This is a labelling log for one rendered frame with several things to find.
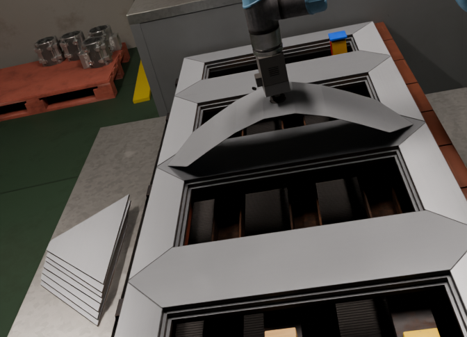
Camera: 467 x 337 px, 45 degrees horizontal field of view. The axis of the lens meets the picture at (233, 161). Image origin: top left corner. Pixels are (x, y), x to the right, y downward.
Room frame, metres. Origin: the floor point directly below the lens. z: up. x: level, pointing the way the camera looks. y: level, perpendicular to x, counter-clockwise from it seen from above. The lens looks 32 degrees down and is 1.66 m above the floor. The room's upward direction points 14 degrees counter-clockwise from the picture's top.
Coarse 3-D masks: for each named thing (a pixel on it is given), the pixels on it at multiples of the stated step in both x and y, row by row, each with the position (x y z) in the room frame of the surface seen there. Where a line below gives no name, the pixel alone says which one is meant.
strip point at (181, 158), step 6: (192, 132) 1.45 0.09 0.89; (186, 144) 1.40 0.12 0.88; (180, 150) 1.40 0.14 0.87; (186, 150) 1.36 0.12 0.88; (174, 156) 1.39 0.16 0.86; (180, 156) 1.36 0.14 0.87; (186, 156) 1.33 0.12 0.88; (174, 162) 1.35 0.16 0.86; (180, 162) 1.33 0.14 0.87; (186, 162) 1.30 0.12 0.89
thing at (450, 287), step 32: (224, 64) 2.02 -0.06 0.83; (288, 128) 1.40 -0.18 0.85; (320, 128) 1.36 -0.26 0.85; (352, 128) 1.32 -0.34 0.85; (416, 128) 1.24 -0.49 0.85; (224, 160) 1.32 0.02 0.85; (256, 160) 1.28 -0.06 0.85; (288, 160) 1.24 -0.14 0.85; (320, 160) 1.21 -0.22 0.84; (352, 160) 1.19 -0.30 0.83; (384, 160) 1.17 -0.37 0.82; (416, 192) 1.00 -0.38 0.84; (320, 288) 0.78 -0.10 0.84; (352, 288) 0.77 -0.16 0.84; (384, 288) 0.76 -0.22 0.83; (416, 288) 0.74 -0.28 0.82; (448, 288) 0.72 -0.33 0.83; (192, 320) 0.81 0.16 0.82
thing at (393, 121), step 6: (378, 102) 1.35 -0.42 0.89; (384, 108) 1.32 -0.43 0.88; (390, 108) 1.32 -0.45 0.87; (384, 114) 1.28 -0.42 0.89; (390, 114) 1.29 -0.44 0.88; (396, 114) 1.30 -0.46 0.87; (384, 120) 1.25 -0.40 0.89; (390, 120) 1.25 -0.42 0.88; (396, 120) 1.26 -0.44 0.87; (402, 120) 1.27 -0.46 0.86; (390, 126) 1.22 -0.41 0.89; (396, 126) 1.22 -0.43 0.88; (402, 126) 1.23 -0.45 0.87; (390, 132) 1.19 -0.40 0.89
